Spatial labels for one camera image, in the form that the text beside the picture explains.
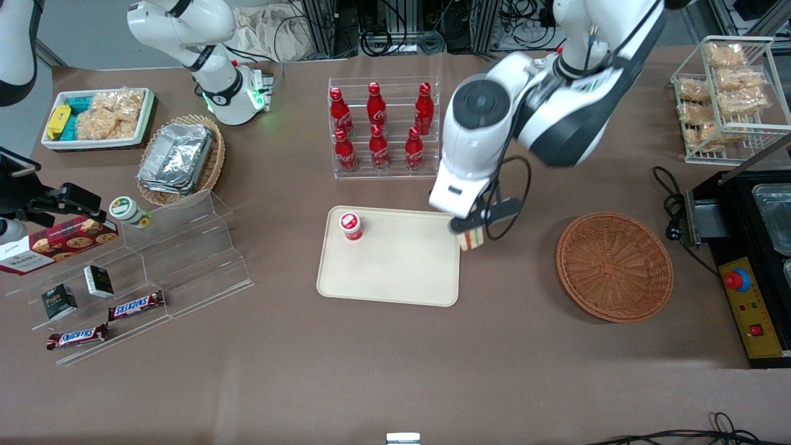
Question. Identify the brown round wicker basket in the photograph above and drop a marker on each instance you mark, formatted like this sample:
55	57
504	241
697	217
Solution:
618	269

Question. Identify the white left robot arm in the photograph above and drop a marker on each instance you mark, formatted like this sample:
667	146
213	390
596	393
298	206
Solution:
469	142

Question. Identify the yellow snack packet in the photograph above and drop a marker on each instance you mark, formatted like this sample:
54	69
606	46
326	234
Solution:
59	120

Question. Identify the clear acrylic stepped display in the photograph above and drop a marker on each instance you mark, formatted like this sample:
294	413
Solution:
185	259

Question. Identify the green lid white jar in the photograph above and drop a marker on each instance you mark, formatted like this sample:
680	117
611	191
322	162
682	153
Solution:
126	210

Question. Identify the red cola bottle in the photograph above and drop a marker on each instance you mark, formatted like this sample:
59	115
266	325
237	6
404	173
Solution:
345	153
376	106
379	149
339	114
413	150
424	110

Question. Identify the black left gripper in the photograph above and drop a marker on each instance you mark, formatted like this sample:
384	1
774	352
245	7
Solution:
481	217

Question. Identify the beige plastic serving tray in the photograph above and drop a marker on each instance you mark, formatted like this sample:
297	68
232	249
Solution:
395	266

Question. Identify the clear bag of rice crackers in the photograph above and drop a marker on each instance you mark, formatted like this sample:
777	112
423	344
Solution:
111	114

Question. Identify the beige cloth bag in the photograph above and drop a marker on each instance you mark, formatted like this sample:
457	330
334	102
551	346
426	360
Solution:
272	34

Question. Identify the triangle sandwich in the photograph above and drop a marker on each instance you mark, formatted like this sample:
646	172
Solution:
472	241

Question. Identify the red lid yogurt cup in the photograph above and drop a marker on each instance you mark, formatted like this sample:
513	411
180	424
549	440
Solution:
350	225

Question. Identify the brown snickers bar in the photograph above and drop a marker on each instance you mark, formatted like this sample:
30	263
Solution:
77	337
136	305

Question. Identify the white rectangular plastic bin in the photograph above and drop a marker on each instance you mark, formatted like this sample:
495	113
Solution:
93	143

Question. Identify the red tartan cookie box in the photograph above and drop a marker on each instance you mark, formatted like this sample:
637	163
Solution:
55	244

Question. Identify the teal snack packet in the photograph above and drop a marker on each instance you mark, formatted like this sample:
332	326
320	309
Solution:
79	102
70	128

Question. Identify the light oval wicker basket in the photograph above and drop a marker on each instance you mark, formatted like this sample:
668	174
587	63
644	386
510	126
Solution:
213	167

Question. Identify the small black carton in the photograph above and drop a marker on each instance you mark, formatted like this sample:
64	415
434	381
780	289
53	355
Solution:
99	281
59	301

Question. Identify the aluminium foil container stack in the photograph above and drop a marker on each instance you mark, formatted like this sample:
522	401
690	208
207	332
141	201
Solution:
176	157

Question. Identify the black machine with yellow panel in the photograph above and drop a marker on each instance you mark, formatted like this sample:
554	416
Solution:
751	309

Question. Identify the small white device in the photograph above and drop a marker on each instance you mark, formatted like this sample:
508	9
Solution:
403	439

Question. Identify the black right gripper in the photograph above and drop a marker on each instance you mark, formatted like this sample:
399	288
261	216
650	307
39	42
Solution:
18	195

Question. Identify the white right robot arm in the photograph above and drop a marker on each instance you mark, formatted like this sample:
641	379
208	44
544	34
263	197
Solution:
216	86

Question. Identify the clear bag of fried snacks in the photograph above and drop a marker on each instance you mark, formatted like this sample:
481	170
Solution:
741	102
695	114
726	55
695	91
720	135
740	79

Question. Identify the steel pan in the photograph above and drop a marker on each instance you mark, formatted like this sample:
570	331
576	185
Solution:
775	216

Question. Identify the clear acrylic bottle rack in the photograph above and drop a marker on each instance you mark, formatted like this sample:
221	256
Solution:
395	173

